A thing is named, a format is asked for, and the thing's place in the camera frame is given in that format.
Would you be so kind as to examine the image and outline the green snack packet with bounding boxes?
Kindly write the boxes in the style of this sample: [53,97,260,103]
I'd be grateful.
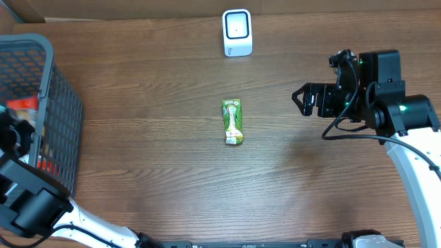
[222,99,244,145]

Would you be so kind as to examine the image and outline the orange pasta packet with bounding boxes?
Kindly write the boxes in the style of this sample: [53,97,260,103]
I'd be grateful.
[6,96,39,163]

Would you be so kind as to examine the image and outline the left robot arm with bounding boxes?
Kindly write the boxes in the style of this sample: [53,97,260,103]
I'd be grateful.
[1,108,161,248]

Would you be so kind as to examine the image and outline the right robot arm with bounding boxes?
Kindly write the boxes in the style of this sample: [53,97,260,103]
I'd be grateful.
[291,50,440,247]

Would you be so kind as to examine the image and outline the white barcode scanner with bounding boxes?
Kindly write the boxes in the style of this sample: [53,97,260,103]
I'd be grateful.
[222,9,253,57]

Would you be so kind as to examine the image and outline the grey plastic basket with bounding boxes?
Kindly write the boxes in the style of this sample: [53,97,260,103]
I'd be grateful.
[1,34,83,194]

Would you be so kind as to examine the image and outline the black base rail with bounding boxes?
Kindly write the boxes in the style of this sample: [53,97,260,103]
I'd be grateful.
[161,239,349,248]

